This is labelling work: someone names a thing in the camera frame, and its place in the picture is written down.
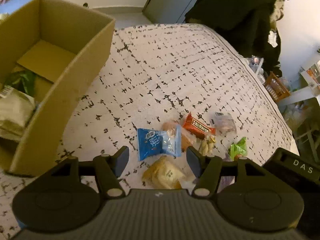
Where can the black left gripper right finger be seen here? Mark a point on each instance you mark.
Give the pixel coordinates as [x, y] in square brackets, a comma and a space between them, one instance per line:
[206, 170]

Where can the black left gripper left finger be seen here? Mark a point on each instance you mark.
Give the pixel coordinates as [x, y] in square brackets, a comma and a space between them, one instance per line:
[108, 168]

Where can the blue snack packet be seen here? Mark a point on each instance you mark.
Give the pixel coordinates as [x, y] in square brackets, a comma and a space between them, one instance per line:
[153, 142]

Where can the peanut snack packet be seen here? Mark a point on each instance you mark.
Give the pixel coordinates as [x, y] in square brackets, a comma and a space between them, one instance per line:
[207, 145]

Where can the green snack packet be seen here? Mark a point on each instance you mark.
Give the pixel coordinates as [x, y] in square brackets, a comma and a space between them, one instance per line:
[238, 149]

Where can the yellow bread packet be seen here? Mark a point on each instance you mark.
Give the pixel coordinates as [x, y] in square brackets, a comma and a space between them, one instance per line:
[163, 174]

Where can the red snack bar wrapper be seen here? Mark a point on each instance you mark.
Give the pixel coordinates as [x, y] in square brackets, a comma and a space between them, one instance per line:
[197, 128]

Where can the clear packet of sweets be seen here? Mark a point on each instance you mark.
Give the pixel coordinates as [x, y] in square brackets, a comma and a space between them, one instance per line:
[224, 123]

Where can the patterned white bed cover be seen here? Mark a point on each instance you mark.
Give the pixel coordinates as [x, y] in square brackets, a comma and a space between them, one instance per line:
[159, 73]

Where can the orange wooden crate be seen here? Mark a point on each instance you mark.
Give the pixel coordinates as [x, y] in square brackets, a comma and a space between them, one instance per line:
[275, 88]

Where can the clear plastic snack bag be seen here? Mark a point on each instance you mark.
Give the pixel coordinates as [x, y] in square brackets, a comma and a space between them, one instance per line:
[16, 110]

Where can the green snack bag in box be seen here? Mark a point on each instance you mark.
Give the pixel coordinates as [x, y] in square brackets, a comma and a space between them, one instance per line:
[23, 81]

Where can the brown cardboard box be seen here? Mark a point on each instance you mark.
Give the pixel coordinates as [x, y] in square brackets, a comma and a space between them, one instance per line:
[65, 46]

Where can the black coat on chair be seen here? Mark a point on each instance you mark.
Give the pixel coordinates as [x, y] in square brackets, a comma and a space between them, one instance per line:
[244, 24]

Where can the grey door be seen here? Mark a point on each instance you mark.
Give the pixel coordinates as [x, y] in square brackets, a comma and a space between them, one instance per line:
[172, 0]

